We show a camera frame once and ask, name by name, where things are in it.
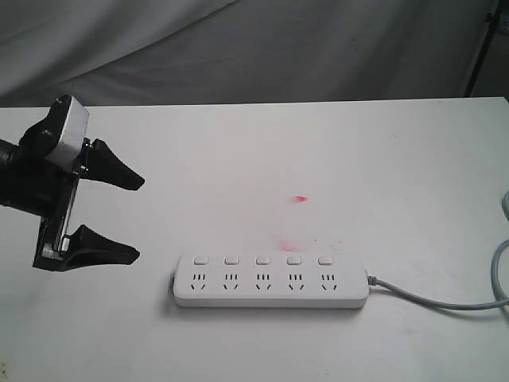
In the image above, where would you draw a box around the grey backdrop cloth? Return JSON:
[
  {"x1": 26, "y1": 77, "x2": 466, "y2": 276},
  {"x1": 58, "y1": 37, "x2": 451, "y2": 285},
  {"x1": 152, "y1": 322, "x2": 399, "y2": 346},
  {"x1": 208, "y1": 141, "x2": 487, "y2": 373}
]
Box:
[{"x1": 1, "y1": 1, "x2": 497, "y2": 107}]

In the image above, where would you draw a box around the black tripod stand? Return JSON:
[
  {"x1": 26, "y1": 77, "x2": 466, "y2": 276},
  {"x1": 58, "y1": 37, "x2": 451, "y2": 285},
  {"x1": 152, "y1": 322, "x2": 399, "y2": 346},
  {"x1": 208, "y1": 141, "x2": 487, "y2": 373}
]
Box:
[{"x1": 463, "y1": 0, "x2": 505, "y2": 98}]

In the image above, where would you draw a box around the white power strip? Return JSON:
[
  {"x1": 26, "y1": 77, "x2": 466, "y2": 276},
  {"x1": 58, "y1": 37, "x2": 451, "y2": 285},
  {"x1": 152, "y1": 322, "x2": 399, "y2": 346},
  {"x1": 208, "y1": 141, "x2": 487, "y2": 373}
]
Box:
[{"x1": 173, "y1": 251, "x2": 369, "y2": 309}]

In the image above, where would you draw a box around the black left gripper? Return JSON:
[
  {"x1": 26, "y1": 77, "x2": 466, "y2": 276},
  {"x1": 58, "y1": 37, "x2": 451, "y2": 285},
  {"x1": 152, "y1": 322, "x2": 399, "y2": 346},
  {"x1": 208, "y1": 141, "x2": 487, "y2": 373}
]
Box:
[{"x1": 11, "y1": 109, "x2": 145, "y2": 272}]

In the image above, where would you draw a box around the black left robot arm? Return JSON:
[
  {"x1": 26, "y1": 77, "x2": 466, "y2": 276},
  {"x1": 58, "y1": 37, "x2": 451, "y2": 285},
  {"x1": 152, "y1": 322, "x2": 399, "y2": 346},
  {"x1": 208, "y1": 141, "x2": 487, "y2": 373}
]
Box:
[{"x1": 1, "y1": 95, "x2": 145, "y2": 272}]

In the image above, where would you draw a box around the grey power cable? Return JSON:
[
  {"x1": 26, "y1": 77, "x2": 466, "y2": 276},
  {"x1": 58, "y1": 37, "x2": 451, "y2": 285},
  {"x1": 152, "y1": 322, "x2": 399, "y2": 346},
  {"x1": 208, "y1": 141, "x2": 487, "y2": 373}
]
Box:
[{"x1": 366, "y1": 189, "x2": 509, "y2": 312}]

